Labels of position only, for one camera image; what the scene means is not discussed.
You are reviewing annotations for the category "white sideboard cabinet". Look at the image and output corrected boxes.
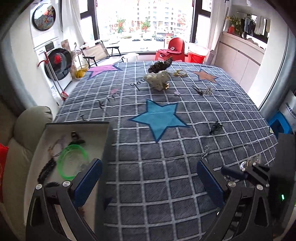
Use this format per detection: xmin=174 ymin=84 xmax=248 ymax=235
xmin=214 ymin=32 xmax=265 ymax=92

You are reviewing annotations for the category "silver clear hair clip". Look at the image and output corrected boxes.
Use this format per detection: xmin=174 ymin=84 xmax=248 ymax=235
xmin=240 ymin=154 xmax=261 ymax=172

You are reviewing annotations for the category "silver charm keyring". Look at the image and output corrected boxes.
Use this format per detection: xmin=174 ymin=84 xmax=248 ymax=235
xmin=201 ymin=146 xmax=210 ymax=159

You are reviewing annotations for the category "grey checked bedspread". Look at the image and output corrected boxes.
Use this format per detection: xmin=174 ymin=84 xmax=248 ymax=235
xmin=55 ymin=61 xmax=278 ymax=240

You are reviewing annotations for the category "black beaded hair clip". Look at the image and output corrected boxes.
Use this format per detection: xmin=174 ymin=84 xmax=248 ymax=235
xmin=37 ymin=158 xmax=56 ymax=184

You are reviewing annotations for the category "yellow item basket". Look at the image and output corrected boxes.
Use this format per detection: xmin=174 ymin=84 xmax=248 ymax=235
xmin=74 ymin=66 xmax=88 ymax=79

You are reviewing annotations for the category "white spotted scrunchie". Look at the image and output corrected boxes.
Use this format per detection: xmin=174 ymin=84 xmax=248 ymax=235
xmin=144 ymin=70 xmax=170 ymax=91

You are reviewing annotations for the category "white washing machine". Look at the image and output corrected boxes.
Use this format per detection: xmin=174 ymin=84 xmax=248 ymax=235
xmin=34 ymin=38 xmax=72 ymax=90

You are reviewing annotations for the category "purple elastic hair tie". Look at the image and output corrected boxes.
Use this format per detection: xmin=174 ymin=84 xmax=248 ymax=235
xmin=48 ymin=136 xmax=68 ymax=158

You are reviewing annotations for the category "flower vase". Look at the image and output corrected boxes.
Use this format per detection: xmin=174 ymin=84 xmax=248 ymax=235
xmin=226 ymin=16 xmax=241 ymax=36

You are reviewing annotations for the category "black claw hair clip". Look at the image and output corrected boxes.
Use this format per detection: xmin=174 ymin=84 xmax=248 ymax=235
xmin=69 ymin=131 xmax=85 ymax=146

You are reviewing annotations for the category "dark leopard scrunchie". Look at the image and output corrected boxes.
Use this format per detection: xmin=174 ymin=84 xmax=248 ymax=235
xmin=148 ymin=57 xmax=173 ymax=73

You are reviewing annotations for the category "folding beige chair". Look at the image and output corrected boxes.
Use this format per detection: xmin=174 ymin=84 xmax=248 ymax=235
xmin=80 ymin=40 xmax=124 ymax=68

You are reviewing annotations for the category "red embroidered cushion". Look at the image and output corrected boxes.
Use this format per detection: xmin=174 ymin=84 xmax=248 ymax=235
xmin=0 ymin=144 xmax=9 ymax=203

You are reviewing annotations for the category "black bow hair tie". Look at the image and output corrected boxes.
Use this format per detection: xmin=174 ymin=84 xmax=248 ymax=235
xmin=209 ymin=121 xmax=224 ymax=135

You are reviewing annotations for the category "beige leather sofa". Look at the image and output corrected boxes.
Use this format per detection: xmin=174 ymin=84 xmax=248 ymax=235
xmin=1 ymin=103 xmax=53 ymax=240

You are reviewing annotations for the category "red plastic bucket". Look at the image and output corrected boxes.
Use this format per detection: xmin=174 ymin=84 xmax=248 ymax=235
xmin=188 ymin=46 xmax=209 ymax=64

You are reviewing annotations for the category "grey open tray box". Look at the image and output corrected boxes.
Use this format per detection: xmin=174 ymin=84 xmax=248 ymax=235
xmin=24 ymin=121 xmax=114 ymax=240

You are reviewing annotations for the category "red plastic chair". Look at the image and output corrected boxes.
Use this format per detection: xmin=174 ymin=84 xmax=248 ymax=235
xmin=155 ymin=37 xmax=185 ymax=62

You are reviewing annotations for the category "green translucent bangle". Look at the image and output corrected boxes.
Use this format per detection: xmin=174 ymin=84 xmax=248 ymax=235
xmin=57 ymin=145 xmax=90 ymax=181

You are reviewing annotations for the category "white dryer upper unit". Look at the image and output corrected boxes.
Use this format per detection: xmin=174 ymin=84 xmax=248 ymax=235
xmin=30 ymin=1 xmax=61 ymax=48

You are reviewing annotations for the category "gold bow hair clip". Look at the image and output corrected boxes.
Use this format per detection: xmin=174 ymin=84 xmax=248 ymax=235
xmin=203 ymin=88 xmax=212 ymax=95

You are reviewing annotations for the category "gold chain jewelry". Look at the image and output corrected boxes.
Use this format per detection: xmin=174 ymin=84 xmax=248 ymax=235
xmin=173 ymin=69 xmax=188 ymax=77

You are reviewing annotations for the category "dark metal hair clip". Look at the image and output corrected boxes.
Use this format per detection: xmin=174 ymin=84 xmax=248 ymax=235
xmin=192 ymin=85 xmax=203 ymax=96

